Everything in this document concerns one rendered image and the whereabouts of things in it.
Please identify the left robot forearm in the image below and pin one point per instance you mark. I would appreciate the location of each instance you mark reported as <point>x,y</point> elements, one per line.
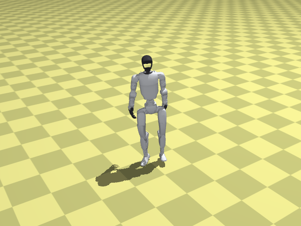
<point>164,100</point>

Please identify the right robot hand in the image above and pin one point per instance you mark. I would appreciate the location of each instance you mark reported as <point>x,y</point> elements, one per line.
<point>131,112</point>

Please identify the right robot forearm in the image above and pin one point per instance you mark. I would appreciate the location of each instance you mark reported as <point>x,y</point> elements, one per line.
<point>131,102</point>

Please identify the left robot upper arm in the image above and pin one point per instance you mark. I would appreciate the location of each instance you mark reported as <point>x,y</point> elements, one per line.
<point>162,82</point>

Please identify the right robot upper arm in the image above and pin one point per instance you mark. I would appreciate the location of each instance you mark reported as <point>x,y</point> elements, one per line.
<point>134,80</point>

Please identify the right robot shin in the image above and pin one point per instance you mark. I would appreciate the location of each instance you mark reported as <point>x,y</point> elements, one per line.
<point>144,145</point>

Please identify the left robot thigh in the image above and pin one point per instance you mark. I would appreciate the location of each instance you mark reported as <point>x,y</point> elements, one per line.
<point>161,120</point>

